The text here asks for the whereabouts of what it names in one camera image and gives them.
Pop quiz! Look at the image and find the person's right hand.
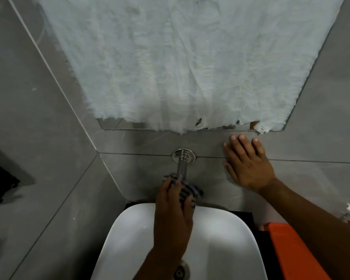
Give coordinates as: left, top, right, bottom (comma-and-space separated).
222, 135, 278, 194

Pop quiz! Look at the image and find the person's right forearm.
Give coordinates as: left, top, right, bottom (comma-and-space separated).
259, 178, 350, 280

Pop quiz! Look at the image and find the orange plastic box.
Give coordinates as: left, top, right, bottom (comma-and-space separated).
264, 222, 332, 280

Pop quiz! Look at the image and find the white ceramic sink basin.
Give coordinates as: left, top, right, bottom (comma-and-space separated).
90, 202, 269, 280

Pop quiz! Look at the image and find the chrome wall faucet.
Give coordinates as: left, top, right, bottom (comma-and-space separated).
171, 148, 197, 180

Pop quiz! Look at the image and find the black metal rack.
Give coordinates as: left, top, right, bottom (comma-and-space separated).
0, 157, 21, 208

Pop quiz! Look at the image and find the person's left forearm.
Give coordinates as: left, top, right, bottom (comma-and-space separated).
133, 247, 188, 280

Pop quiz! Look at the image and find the wall mirror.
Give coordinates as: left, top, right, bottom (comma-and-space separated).
6, 0, 348, 132

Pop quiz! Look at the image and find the person's left hand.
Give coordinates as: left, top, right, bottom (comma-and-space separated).
153, 177, 196, 255

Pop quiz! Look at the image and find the striped grey cleaning cloth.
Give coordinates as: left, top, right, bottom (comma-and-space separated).
162, 173, 205, 209

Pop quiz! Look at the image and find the chrome sink drain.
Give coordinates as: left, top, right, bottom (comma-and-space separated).
173, 259, 191, 280

